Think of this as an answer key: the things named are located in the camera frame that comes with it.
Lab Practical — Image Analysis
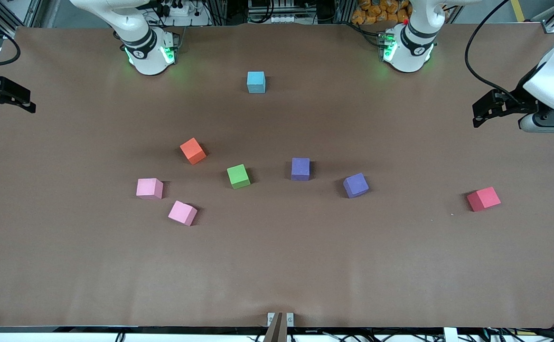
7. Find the pink foam block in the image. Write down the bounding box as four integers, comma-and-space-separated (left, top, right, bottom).
136, 178, 164, 200
168, 200, 198, 227

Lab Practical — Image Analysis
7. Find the purple foam block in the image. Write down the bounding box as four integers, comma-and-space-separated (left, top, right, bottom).
343, 172, 370, 199
291, 157, 311, 181

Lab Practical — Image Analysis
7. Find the green foam block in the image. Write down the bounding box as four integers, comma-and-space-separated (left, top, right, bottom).
226, 164, 252, 190

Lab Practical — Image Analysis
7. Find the red foam block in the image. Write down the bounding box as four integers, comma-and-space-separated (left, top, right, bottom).
466, 186, 502, 212

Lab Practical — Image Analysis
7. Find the bag of orange items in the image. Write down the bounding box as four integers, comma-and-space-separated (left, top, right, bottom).
351, 0, 411, 26

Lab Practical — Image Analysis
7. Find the orange foam block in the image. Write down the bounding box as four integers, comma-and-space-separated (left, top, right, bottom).
179, 137, 207, 165

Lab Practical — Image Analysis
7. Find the white power strip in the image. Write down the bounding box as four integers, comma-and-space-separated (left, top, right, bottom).
162, 0, 202, 18

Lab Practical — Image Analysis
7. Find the blue foam block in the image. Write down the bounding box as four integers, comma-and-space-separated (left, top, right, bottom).
247, 71, 266, 94

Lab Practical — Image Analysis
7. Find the white vented equipment box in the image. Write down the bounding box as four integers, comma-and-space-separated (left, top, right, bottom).
247, 0, 297, 24

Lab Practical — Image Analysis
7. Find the brown paper table cover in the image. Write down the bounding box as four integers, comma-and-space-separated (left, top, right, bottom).
0, 23, 554, 329

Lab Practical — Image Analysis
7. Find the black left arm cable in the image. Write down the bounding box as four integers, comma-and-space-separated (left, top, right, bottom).
464, 0, 524, 103

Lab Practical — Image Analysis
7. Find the small metal bracket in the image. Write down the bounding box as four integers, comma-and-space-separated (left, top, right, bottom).
267, 312, 295, 328

